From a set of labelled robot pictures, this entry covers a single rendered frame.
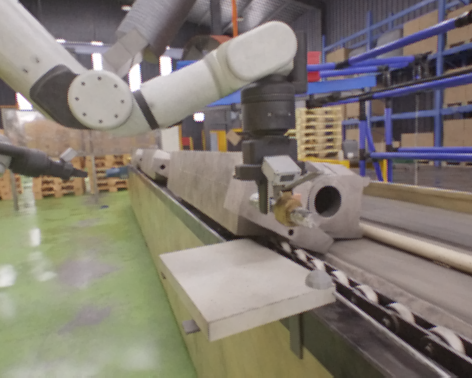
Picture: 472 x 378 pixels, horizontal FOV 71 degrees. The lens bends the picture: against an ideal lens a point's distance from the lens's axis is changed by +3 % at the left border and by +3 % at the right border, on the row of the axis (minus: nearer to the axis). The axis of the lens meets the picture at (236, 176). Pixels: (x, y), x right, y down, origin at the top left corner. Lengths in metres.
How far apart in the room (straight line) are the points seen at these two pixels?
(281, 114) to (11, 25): 0.37
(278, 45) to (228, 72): 0.08
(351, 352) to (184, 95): 0.41
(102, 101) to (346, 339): 0.44
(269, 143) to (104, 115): 0.24
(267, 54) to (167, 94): 0.15
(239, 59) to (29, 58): 0.27
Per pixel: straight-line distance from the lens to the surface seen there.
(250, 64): 0.49
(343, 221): 0.90
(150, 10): 8.24
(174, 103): 0.49
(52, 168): 1.19
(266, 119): 0.51
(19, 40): 0.52
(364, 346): 0.49
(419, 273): 0.78
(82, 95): 0.47
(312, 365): 0.59
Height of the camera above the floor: 1.03
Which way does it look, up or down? 6 degrees down
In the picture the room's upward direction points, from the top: 3 degrees counter-clockwise
